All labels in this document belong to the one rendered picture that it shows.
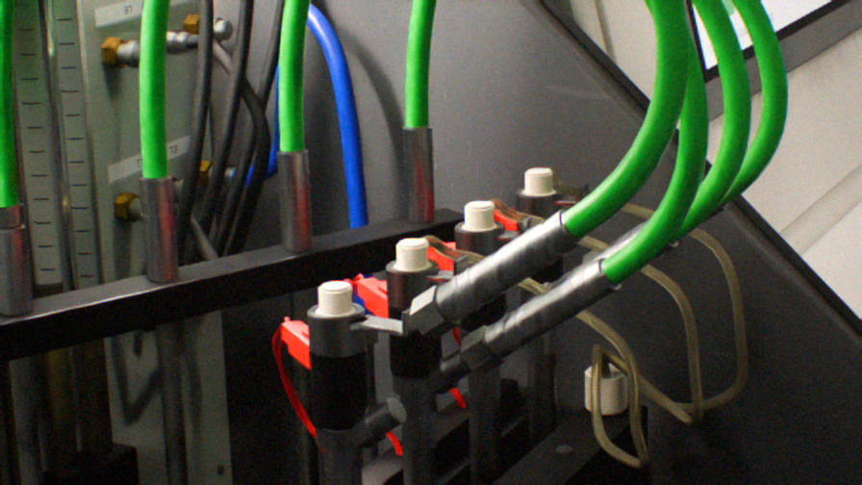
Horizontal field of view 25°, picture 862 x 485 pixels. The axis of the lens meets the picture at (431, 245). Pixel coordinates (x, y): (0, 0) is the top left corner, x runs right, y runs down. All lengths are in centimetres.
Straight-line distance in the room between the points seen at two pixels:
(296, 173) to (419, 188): 9
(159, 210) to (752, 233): 36
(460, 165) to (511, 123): 5
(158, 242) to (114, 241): 17
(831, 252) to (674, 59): 73
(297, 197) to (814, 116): 61
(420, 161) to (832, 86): 58
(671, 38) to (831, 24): 86
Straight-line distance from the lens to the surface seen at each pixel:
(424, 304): 91
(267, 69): 126
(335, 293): 94
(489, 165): 124
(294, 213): 113
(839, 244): 157
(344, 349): 94
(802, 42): 161
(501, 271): 89
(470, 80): 124
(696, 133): 93
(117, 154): 126
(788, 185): 154
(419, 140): 117
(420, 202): 118
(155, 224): 109
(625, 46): 129
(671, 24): 83
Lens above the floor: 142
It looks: 16 degrees down
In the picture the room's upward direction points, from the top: 2 degrees counter-clockwise
